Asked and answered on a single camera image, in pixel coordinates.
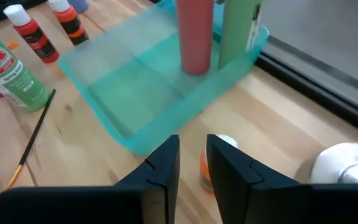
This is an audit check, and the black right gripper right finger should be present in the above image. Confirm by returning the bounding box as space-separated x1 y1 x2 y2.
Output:
206 134 358 224

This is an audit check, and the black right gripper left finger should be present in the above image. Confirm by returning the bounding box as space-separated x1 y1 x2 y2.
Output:
0 134 180 224

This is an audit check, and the medium red paint bottle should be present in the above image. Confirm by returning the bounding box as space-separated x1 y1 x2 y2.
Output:
175 0 216 75

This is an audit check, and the green apple-label paint bottle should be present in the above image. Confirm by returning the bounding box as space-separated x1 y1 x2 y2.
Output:
0 21 52 113

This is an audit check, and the small orange paint bottle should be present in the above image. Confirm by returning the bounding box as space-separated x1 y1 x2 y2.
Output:
199 134 239 192

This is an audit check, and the small red-orange paint bottle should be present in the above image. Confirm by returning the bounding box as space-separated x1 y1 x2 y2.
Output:
47 0 90 47

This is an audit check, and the small red paint bottle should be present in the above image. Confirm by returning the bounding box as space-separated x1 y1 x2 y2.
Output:
3 3 60 65

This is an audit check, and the teal plastic bin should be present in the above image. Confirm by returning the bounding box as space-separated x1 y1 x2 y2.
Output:
57 0 269 156

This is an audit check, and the silver lamp with white shade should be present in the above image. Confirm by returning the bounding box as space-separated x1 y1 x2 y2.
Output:
309 142 358 185

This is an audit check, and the black paintbrush gold ferrule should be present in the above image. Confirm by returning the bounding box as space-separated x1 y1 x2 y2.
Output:
7 89 57 189

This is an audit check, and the black aluminium table frame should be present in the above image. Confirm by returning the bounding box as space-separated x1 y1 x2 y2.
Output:
255 52 358 140

